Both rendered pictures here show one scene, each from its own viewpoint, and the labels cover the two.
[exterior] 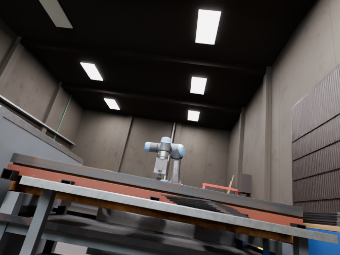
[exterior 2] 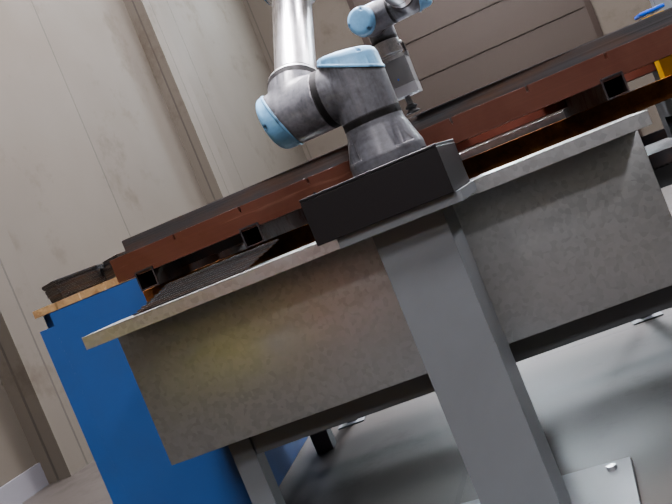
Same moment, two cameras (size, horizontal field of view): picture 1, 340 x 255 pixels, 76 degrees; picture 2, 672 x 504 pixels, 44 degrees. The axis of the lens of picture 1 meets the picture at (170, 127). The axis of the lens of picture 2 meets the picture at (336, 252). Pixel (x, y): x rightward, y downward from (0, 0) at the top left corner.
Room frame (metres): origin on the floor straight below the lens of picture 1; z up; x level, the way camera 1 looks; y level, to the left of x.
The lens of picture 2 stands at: (3.89, 0.12, 0.72)
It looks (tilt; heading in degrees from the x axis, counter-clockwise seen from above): 3 degrees down; 191
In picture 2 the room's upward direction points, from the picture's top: 22 degrees counter-clockwise
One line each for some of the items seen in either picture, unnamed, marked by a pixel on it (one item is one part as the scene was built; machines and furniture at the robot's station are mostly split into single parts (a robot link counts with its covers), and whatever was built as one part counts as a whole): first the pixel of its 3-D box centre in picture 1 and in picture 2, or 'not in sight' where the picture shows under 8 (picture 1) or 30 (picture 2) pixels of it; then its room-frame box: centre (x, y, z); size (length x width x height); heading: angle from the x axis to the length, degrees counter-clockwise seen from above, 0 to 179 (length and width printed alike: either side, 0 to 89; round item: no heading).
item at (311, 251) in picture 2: not in sight; (353, 234); (2.06, -0.19, 0.67); 1.30 x 0.20 x 0.03; 90
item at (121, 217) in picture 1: (171, 244); (389, 306); (1.98, -0.19, 0.48); 1.30 x 0.04 x 0.35; 90
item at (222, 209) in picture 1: (211, 207); not in sight; (0.99, -0.24, 0.77); 0.45 x 0.20 x 0.04; 90
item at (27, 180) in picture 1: (176, 209); (415, 176); (0.99, -0.09, 0.74); 1.20 x 0.26 x 0.03; 90
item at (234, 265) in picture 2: not in sight; (212, 274); (2.03, -0.54, 0.70); 0.39 x 0.12 x 0.04; 90
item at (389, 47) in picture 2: (163, 155); (389, 49); (1.55, 0.01, 1.08); 0.08 x 0.08 x 0.05
